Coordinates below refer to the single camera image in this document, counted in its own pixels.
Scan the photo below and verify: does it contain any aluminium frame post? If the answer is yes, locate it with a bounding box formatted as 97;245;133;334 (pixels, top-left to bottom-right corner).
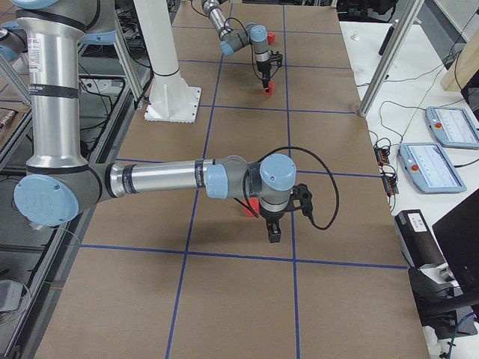
358;0;424;117

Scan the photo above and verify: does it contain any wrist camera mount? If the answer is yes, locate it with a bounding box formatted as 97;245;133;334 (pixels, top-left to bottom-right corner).
285;183;313;219
269;51;283;68

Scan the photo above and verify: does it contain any white camera stand base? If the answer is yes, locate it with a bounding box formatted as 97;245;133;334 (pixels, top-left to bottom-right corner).
134;0;201;123

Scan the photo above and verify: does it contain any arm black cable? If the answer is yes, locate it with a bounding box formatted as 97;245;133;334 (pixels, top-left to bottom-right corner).
218;16;263;82
242;146;341;230

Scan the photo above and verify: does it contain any black box device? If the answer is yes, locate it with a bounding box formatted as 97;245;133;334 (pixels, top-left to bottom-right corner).
394;209;445;269

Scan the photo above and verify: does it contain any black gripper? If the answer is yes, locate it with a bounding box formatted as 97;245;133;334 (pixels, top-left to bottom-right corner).
260;207;284;243
256;60;272;90

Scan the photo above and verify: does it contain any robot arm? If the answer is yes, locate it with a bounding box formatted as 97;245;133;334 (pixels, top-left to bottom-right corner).
10;1;297;243
201;0;283;95

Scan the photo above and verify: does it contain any teach pendant far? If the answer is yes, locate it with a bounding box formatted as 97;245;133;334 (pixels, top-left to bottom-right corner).
426;106;478;150

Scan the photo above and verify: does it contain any black monitor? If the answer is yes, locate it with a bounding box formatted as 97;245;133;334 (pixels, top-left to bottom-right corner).
433;190;478;292

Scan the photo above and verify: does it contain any teach pendant near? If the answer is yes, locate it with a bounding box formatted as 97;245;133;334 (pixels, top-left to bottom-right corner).
398;142;467;194

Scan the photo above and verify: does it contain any red block placed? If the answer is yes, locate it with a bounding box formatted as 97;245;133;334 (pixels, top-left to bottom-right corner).
267;31;275;44
244;197;259;217
263;80;275;96

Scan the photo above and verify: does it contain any teach pendant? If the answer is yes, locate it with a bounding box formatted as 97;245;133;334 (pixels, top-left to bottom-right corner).
426;106;478;150
398;142;467;194

